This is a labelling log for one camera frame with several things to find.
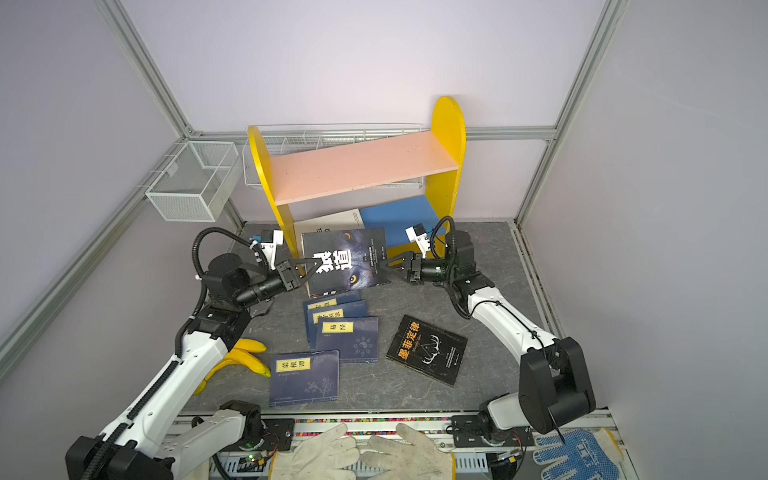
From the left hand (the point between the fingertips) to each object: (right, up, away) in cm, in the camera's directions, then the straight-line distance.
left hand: (321, 266), depth 68 cm
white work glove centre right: (+23, -46, +3) cm, 52 cm away
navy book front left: (-8, -32, +14) cm, 36 cm away
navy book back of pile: (-4, -13, +28) cm, 31 cm away
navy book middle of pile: (+1, -15, +26) cm, 30 cm away
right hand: (+14, -2, +5) cm, 15 cm away
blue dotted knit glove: (+64, -45, +3) cm, 79 cm away
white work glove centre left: (+1, -46, +3) cm, 46 cm away
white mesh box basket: (-51, +27, +34) cm, 67 cm away
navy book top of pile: (+5, -22, +20) cm, 30 cm away
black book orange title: (+27, -25, +18) cm, 41 cm away
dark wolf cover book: (+6, +1, +4) cm, 8 cm away
